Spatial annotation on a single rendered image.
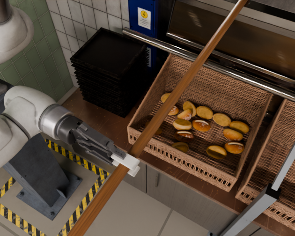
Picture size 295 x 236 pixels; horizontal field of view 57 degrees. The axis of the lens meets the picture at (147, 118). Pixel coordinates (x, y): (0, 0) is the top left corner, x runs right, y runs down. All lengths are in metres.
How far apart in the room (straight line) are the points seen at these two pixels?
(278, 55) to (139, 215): 1.25
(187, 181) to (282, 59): 0.70
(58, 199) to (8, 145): 1.25
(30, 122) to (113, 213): 1.22
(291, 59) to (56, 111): 0.99
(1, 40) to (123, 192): 1.26
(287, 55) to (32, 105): 1.03
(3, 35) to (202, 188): 1.03
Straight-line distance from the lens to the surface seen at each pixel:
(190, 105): 1.50
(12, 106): 0.82
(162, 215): 1.89
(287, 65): 1.35
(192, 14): 1.39
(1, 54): 1.14
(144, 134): 0.73
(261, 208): 1.11
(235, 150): 1.43
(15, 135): 0.79
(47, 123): 0.78
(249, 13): 1.27
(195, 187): 1.35
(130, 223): 1.88
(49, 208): 2.00
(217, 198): 1.35
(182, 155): 1.26
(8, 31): 1.09
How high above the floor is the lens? 1.82
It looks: 55 degrees down
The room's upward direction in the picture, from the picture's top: straight up
